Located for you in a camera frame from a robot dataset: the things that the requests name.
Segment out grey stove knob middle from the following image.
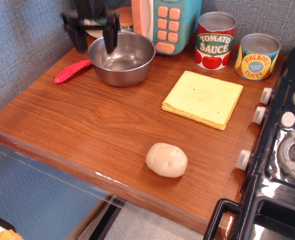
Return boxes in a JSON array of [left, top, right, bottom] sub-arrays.
[[252, 106, 266, 125]]

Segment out black toy stove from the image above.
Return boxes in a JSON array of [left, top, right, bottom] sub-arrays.
[[203, 42, 295, 240]]

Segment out grey stove knob upper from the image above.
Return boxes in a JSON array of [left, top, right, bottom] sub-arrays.
[[260, 87, 273, 105]]

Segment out tomato sauce can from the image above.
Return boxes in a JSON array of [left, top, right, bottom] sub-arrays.
[[194, 11, 237, 70]]

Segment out orange object bottom left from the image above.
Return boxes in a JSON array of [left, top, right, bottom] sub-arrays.
[[0, 229, 23, 240]]

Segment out pineapple slices can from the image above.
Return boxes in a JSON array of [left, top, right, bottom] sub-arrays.
[[234, 33, 281, 81]]

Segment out teal toy microwave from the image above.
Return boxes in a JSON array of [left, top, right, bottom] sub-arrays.
[[84, 0, 203, 56]]

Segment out black oven door handle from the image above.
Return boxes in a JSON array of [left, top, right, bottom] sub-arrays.
[[203, 198, 241, 240]]

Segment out grey stove knob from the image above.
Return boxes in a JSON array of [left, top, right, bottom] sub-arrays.
[[236, 149, 252, 171], [252, 106, 266, 125], [260, 87, 273, 105]]

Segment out white toy potato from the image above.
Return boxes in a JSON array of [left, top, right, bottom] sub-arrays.
[[145, 142, 188, 178]]

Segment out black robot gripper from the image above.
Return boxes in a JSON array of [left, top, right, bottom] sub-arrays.
[[61, 0, 121, 54]]

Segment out stainless steel bowl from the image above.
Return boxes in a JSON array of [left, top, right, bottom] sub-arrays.
[[87, 32, 156, 88]]

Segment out yellow folded towel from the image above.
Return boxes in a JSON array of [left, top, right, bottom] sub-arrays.
[[161, 70, 243, 131]]

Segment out red ribbed toy handle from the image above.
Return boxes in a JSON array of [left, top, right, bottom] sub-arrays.
[[53, 59, 92, 84]]

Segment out grey stove knob lower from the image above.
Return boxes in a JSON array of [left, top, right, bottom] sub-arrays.
[[236, 149, 252, 171]]

